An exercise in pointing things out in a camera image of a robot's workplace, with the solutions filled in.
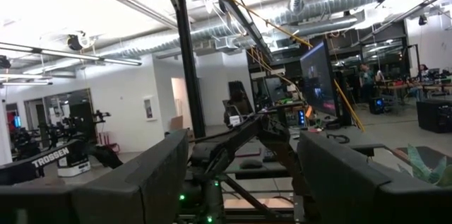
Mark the person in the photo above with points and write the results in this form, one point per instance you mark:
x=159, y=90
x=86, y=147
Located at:
x=366, y=79
x=423, y=72

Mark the silver corrugated ceiling duct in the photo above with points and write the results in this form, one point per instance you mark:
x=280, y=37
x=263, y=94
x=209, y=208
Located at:
x=335, y=5

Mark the long ceiling light bar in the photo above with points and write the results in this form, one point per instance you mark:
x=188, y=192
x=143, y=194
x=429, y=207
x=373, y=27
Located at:
x=70, y=54

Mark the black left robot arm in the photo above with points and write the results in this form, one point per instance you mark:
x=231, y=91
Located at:
x=226, y=146

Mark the blue-lit computer case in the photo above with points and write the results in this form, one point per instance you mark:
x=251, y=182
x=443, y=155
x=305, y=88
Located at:
x=377, y=105

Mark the grey side desk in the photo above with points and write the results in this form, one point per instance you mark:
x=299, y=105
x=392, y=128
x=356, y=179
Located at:
x=367, y=139

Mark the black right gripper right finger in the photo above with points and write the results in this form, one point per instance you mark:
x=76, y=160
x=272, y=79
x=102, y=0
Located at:
x=353, y=199

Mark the black computer monitor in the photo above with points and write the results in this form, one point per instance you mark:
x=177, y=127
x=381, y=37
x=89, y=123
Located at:
x=318, y=82

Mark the black white ceiling camera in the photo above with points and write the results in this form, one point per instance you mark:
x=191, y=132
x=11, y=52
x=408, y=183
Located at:
x=75, y=42

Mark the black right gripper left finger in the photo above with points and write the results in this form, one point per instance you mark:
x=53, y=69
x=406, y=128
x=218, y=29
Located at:
x=134, y=195

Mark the black equipment crate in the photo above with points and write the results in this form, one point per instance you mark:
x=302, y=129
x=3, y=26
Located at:
x=434, y=118

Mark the black office chair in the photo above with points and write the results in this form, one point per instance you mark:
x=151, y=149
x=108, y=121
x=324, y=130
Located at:
x=240, y=104

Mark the other-station black robot arm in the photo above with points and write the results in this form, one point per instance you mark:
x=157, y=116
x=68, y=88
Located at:
x=49, y=157

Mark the black computer mouse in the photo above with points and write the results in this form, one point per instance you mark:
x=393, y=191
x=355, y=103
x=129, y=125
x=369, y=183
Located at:
x=251, y=164

